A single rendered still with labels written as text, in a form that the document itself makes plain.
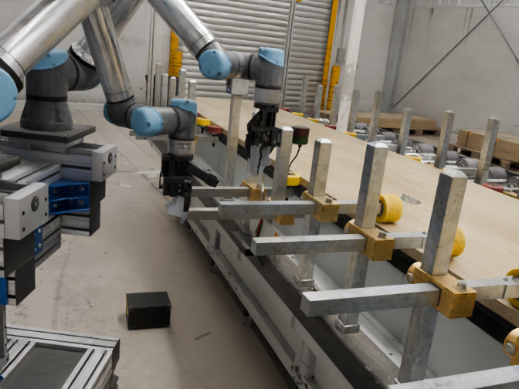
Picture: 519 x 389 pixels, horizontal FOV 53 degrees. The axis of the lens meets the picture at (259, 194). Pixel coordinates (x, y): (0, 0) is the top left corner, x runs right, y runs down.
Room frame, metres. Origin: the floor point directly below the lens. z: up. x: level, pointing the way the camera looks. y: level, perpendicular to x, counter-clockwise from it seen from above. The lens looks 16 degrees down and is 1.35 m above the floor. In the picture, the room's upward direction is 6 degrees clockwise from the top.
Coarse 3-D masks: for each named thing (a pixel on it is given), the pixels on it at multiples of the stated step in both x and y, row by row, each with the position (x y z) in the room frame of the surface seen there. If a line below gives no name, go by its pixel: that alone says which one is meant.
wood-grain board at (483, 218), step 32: (224, 128) 2.78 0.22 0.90; (320, 128) 3.17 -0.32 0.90; (352, 160) 2.29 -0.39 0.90; (352, 192) 1.72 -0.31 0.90; (384, 192) 1.76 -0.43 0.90; (416, 192) 1.81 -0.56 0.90; (480, 192) 1.92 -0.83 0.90; (384, 224) 1.40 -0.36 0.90; (416, 224) 1.44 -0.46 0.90; (480, 224) 1.51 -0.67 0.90; (512, 224) 1.54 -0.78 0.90; (416, 256) 1.22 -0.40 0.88; (480, 256) 1.22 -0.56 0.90; (512, 256) 1.25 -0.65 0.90; (512, 320) 0.94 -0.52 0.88
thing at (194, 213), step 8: (192, 208) 1.48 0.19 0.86; (200, 208) 1.48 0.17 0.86; (208, 208) 1.49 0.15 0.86; (216, 208) 1.50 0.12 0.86; (192, 216) 1.46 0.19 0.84; (200, 216) 1.47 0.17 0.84; (208, 216) 1.48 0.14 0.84; (216, 216) 1.48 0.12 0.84; (224, 216) 1.49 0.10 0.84; (232, 216) 1.50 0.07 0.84; (240, 216) 1.51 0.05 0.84; (248, 216) 1.52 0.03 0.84; (256, 216) 1.53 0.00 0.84; (264, 216) 1.54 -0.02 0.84; (272, 216) 1.55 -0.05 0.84; (296, 216) 1.58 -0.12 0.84
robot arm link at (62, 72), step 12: (48, 60) 1.52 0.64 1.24; (60, 60) 1.55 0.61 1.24; (72, 60) 1.62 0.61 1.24; (36, 72) 1.52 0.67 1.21; (48, 72) 1.52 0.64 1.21; (60, 72) 1.55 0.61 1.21; (72, 72) 1.60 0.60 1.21; (36, 84) 1.52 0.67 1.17; (48, 84) 1.52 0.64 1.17; (60, 84) 1.55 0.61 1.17; (72, 84) 1.61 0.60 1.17; (60, 96) 1.55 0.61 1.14
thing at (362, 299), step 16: (368, 288) 0.84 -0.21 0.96; (384, 288) 0.84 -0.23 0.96; (400, 288) 0.85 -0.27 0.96; (416, 288) 0.86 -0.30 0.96; (432, 288) 0.87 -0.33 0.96; (480, 288) 0.90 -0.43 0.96; (496, 288) 0.91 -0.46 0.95; (512, 288) 0.92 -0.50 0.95; (304, 304) 0.78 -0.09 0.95; (320, 304) 0.77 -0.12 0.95; (336, 304) 0.78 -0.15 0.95; (352, 304) 0.80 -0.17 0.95; (368, 304) 0.81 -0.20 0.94; (384, 304) 0.82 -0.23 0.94; (400, 304) 0.83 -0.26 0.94; (416, 304) 0.85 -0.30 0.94; (432, 304) 0.86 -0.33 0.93
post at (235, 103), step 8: (232, 96) 2.08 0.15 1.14; (240, 96) 2.08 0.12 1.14; (232, 104) 2.07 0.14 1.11; (240, 104) 2.08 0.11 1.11; (232, 112) 2.07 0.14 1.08; (240, 112) 2.08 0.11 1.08; (232, 120) 2.07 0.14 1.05; (232, 128) 2.07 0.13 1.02; (232, 136) 2.07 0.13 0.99; (232, 144) 2.07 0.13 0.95; (232, 152) 2.07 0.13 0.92; (232, 160) 2.08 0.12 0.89; (232, 168) 2.08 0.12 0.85; (224, 176) 2.09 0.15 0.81; (232, 176) 2.08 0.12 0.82; (224, 184) 2.08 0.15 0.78; (232, 184) 2.08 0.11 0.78; (224, 200) 2.06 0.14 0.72; (232, 200) 2.08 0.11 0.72
